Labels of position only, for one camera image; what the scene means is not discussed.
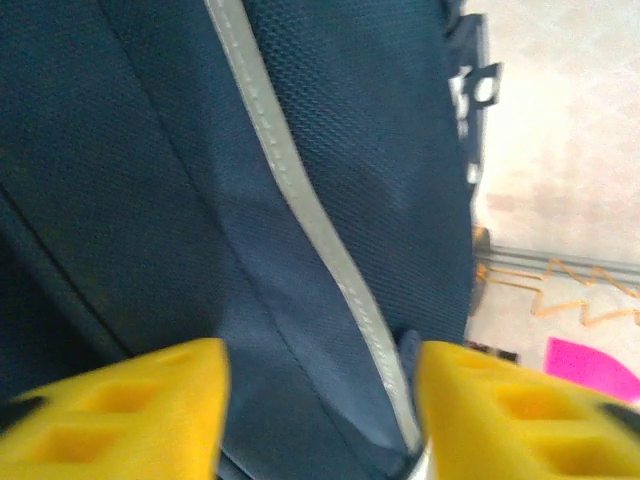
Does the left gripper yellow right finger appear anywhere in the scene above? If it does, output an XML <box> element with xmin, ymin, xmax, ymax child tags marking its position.
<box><xmin>417</xmin><ymin>340</ymin><xmax>640</xmax><ymax>480</ymax></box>

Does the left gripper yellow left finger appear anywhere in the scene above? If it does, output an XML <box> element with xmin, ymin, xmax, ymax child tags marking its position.
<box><xmin>0</xmin><ymin>338</ymin><xmax>231</xmax><ymax>480</ymax></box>

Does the gold wire glass rack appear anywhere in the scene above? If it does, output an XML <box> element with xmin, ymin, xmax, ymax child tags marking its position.
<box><xmin>472</xmin><ymin>227</ymin><xmax>640</xmax><ymax>331</ymax></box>

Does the navy blue backpack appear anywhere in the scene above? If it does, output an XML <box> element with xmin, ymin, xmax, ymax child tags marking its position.
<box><xmin>0</xmin><ymin>0</ymin><xmax>502</xmax><ymax>480</ymax></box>

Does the pink wine glass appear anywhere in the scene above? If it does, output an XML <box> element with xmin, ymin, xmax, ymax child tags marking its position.
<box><xmin>544</xmin><ymin>337</ymin><xmax>640</xmax><ymax>401</ymax></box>

